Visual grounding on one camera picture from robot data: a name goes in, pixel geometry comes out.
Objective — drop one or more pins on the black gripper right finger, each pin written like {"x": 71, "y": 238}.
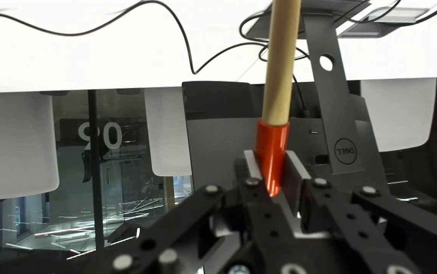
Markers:
{"x": 301, "y": 191}

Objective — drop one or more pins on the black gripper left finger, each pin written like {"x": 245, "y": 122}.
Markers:
{"x": 248, "y": 182}

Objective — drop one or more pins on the miniature wooden bat red handle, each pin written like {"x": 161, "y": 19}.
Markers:
{"x": 274, "y": 122}

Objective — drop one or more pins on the silver monitor stand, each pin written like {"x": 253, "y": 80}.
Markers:
{"x": 353, "y": 157}

